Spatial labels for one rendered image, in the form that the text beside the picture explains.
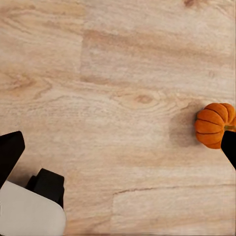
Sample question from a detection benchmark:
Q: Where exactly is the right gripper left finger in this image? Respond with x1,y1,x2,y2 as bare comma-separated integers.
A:
0,131,25,188

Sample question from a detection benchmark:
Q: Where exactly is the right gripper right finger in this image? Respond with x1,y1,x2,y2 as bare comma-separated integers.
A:
221,131,236,169

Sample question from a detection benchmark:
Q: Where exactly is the pumpkin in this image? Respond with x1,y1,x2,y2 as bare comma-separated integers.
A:
194,103,236,149

